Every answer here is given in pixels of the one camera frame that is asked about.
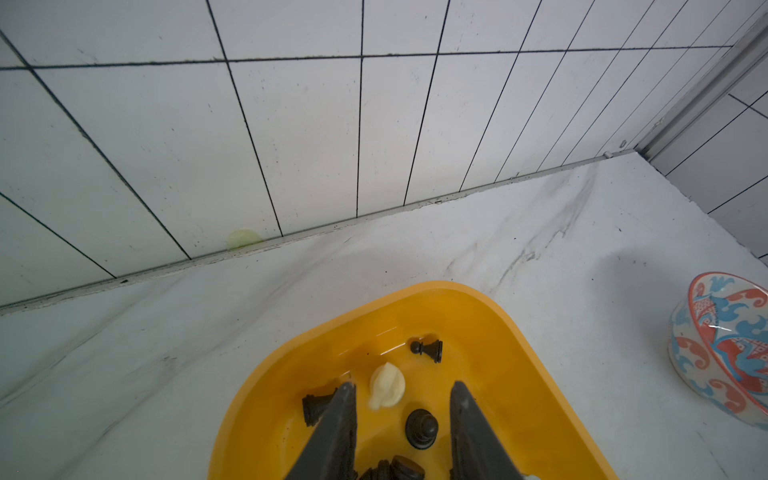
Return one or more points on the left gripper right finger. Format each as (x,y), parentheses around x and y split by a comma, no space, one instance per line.
(476,451)

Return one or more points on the red blue patterned bowl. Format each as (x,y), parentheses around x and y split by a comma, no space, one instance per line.
(718,344)

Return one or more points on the yellow plastic storage box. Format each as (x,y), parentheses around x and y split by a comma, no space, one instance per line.
(263,431)

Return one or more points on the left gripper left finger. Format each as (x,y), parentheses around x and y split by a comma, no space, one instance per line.
(330,450)

